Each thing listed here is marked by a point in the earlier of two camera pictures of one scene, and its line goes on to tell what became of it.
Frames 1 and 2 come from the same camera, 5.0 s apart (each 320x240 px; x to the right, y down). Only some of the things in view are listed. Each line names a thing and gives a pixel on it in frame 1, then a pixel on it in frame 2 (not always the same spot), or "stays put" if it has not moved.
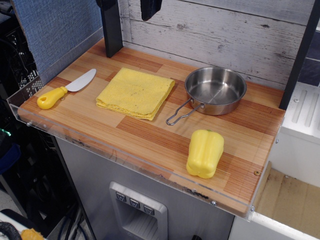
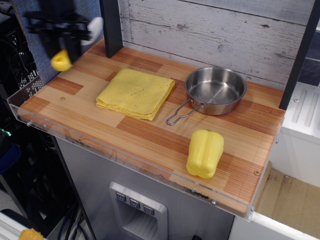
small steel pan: [214, 90] stays put
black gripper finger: [149, 8] to [72, 45]
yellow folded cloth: [130, 92] stays put
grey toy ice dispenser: [138, 217] stays put
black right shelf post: [306, 43] stays put
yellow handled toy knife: [49, 98] to [61, 60]
